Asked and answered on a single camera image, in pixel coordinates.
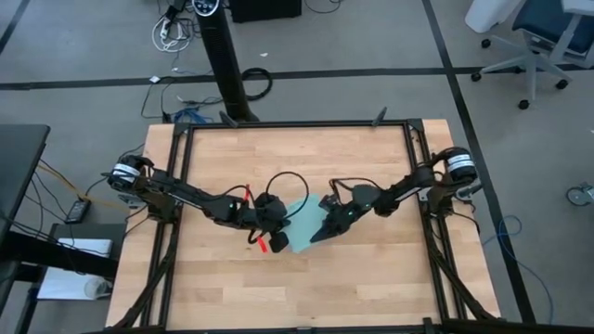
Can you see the black box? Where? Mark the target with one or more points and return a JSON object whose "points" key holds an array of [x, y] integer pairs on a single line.
{"points": [[264, 9]]}

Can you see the white waste bin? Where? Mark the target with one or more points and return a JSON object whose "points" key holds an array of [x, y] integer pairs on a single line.
{"points": [[487, 14]]}

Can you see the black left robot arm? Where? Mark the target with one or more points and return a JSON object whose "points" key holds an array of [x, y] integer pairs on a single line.
{"points": [[185, 197]]}

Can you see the clear glass jar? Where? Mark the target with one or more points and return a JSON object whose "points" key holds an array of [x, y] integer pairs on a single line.
{"points": [[98, 287]]}

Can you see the red tape tag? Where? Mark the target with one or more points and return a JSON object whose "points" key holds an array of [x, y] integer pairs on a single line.
{"points": [[262, 244], [247, 192]]}

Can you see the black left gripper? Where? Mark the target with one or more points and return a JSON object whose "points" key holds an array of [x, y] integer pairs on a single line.
{"points": [[271, 215]]}

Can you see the light blue container lid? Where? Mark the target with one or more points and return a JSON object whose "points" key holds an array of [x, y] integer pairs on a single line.
{"points": [[306, 222]]}

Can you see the black tower fan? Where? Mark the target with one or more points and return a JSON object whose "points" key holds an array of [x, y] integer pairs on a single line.
{"points": [[223, 55]]}

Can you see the white box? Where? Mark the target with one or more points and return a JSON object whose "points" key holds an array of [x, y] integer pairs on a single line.
{"points": [[86, 246]]}

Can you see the black desk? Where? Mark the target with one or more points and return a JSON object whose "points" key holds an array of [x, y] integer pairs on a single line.
{"points": [[18, 158]]}

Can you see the black aluminium table frame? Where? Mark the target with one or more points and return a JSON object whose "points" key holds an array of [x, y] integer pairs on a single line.
{"points": [[301, 124]]}

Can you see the grey metal mounting plate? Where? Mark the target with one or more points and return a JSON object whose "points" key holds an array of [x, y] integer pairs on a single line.
{"points": [[130, 201], [423, 195]]}

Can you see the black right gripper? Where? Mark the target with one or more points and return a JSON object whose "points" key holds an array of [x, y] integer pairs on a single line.
{"points": [[348, 209]]}

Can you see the blue seat office chair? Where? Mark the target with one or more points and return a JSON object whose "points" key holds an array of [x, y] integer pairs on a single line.
{"points": [[531, 60]]}

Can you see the grey caster wheel base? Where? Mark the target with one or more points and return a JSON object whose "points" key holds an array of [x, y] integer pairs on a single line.
{"points": [[580, 197]]}

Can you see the black power adapter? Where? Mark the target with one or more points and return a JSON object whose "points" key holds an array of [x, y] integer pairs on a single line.
{"points": [[78, 211]]}

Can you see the dark grey flat box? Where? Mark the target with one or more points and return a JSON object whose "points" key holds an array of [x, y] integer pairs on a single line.
{"points": [[93, 230]]}

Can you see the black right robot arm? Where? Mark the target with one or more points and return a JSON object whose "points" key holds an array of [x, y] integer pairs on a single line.
{"points": [[417, 185]]}

